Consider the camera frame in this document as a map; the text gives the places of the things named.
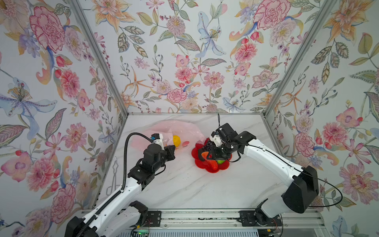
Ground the pink plastic bag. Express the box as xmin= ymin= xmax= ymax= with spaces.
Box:
xmin=139 ymin=120 xmax=206 ymax=148

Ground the yellow bell pepper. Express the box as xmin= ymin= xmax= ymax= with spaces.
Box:
xmin=172 ymin=135 xmax=181 ymax=148

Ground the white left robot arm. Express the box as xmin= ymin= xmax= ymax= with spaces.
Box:
xmin=64 ymin=144 xmax=176 ymax=237

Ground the red flower-shaped plate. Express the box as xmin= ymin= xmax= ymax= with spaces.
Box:
xmin=191 ymin=138 xmax=233 ymax=173

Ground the red orange pepper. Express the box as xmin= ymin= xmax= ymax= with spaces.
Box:
xmin=201 ymin=152 xmax=212 ymax=161

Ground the thin black right cable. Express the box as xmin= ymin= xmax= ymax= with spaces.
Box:
xmin=217 ymin=113 xmax=343 ymax=208

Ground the aluminium frame post right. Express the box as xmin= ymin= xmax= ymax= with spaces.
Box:
xmin=262 ymin=1 xmax=337 ymax=119

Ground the black corrugated cable conduit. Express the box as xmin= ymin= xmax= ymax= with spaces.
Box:
xmin=75 ymin=132 xmax=153 ymax=237

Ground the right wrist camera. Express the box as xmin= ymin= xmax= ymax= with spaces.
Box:
xmin=209 ymin=132 xmax=223 ymax=147

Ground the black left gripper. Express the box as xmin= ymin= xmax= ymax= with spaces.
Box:
xmin=152 ymin=145 xmax=177 ymax=173

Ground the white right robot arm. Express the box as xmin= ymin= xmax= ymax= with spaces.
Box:
xmin=198 ymin=123 xmax=319 ymax=225

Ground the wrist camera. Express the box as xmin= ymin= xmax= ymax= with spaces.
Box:
xmin=209 ymin=132 xmax=223 ymax=147
xmin=151 ymin=133 xmax=164 ymax=149

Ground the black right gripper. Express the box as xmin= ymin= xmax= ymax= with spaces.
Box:
xmin=206 ymin=143 xmax=233 ymax=160

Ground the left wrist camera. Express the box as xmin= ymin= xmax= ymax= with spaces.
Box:
xmin=151 ymin=133 xmax=164 ymax=149

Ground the aluminium frame post left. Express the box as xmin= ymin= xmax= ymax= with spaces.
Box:
xmin=68 ymin=0 xmax=128 ymax=118

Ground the aluminium frame post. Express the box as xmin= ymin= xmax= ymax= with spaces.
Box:
xmin=262 ymin=1 xmax=337 ymax=119
xmin=68 ymin=0 xmax=128 ymax=118

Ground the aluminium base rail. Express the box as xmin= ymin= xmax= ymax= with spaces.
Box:
xmin=73 ymin=207 xmax=326 ymax=237

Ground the dark purple grape bunch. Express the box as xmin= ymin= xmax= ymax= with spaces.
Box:
xmin=203 ymin=139 xmax=216 ymax=152

